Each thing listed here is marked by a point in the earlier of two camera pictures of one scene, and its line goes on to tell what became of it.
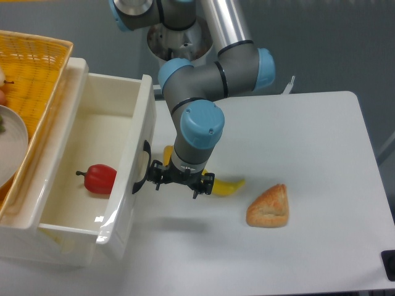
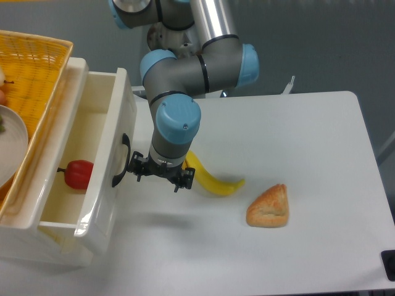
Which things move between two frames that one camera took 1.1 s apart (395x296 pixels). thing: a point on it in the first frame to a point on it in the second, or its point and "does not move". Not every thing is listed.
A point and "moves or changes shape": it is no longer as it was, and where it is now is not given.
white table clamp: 287,90 does not move
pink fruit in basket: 2,98 does not move
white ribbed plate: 13,143 does not move
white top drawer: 99,158 moves or changes shape
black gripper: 171,173 to 142,166
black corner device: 388,260 does not move
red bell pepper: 99,179 to 77,173
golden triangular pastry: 270,208 does not move
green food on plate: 2,128 does not move
